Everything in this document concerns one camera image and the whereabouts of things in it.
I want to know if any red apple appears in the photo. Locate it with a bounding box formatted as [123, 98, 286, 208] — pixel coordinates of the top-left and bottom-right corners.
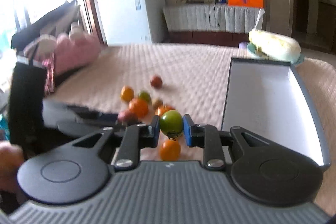
[150, 75, 163, 89]
[117, 109, 138, 125]

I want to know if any brown kiwi middle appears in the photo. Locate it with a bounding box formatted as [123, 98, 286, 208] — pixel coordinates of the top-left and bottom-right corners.
[151, 98, 163, 110]

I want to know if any mandarin with green stem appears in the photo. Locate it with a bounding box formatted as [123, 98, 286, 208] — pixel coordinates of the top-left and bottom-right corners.
[155, 104, 175, 117]

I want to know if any pink quilted table cover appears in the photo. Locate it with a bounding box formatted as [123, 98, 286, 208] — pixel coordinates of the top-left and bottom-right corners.
[43, 43, 336, 210]

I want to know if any small orange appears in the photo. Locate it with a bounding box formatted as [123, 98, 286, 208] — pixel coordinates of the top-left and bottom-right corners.
[159, 139, 181, 161]

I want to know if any yellow orange oval fruit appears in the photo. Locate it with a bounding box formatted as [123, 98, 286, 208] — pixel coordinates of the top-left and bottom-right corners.
[120, 86, 134, 103]

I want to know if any person's left hand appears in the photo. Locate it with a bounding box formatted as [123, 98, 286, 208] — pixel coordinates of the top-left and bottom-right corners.
[0, 141, 25, 193]

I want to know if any green tomato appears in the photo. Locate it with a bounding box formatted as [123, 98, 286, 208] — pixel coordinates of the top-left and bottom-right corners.
[160, 110, 183, 140]

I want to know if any grey white cardboard box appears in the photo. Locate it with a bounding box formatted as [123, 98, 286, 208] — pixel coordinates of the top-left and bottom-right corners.
[221, 57, 331, 170]

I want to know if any large orange mandarin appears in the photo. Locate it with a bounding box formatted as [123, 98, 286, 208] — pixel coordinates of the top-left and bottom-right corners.
[128, 98, 149, 119]

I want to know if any purple plastic object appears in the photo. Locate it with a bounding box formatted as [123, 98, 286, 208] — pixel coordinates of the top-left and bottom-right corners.
[239, 42, 249, 50]

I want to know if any white chest freezer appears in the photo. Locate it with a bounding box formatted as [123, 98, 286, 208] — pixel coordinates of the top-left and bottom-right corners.
[97, 0, 168, 46]

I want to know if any teal bowl under cabbage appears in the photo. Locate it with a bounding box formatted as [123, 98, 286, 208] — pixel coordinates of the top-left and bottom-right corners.
[247, 43, 305, 67]

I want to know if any green lime fruit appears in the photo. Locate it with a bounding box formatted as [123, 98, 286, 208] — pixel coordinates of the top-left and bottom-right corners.
[138, 90, 151, 104]

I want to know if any white lace cabinet cloth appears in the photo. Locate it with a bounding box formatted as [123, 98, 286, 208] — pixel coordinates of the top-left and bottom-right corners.
[163, 3, 265, 34]

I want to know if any napa cabbage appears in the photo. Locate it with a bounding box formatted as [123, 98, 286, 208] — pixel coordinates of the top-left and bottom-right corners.
[247, 29, 301, 64]

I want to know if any dark wooden tv cabinet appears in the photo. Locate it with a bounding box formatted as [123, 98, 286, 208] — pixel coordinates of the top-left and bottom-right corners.
[169, 31, 248, 47]

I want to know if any pink plush toy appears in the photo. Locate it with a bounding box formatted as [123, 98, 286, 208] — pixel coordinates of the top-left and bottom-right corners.
[23, 32, 101, 77]

